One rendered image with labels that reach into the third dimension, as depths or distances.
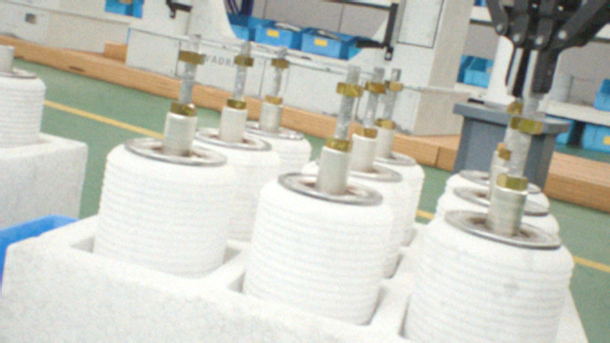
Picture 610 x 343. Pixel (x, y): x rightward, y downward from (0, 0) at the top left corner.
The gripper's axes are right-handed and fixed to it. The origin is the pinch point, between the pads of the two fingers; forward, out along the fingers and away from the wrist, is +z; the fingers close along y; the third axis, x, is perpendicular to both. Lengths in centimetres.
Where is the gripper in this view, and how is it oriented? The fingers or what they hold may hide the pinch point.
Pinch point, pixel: (529, 74)
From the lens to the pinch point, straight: 63.8
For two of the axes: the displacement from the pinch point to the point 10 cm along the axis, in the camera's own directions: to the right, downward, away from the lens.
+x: -7.7, -0.4, -6.3
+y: -6.1, -2.4, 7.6
